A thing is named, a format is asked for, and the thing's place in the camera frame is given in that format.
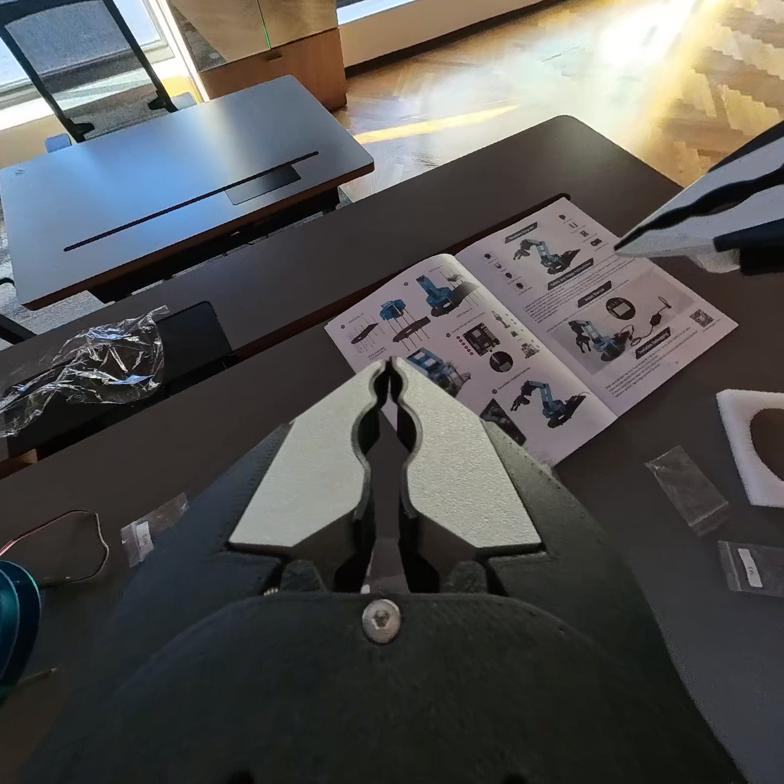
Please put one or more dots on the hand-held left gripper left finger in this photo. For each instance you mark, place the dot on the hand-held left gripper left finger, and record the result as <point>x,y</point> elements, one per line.
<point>294,490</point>

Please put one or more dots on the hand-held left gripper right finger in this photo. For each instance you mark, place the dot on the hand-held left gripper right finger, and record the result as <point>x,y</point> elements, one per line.
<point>478,490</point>

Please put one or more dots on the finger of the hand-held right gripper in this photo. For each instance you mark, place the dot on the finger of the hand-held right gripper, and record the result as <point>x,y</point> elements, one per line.
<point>674,236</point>
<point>723,184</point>

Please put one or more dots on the instruction manual booklet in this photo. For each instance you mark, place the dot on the instruction manual booklet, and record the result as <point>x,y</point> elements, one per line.
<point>539,343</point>

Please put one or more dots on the clear plastic bag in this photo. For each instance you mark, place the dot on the clear plastic bag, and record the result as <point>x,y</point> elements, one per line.
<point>92,367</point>

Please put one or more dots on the blue toy robot arm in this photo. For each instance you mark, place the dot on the blue toy robot arm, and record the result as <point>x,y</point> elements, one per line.
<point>15,612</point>

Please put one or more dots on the dark desk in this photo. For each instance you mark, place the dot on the dark desk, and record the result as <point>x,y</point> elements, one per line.
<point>245,404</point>

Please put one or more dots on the clear labelled screw bag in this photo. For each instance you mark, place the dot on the clear labelled screw bag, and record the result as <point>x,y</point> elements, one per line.
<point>747,569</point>
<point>144,536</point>

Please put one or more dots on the white foam square with hole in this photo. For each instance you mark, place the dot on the white foam square with hole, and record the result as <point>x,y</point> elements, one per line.
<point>735,429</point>

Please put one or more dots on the pale grey table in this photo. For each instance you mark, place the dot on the pale grey table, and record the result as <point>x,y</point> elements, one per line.
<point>153,171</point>

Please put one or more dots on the large window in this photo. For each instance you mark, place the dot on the large window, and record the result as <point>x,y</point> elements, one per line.
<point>147,37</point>

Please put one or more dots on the dark office chair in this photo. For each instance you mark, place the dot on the dark office chair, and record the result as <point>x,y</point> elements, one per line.
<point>73,43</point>

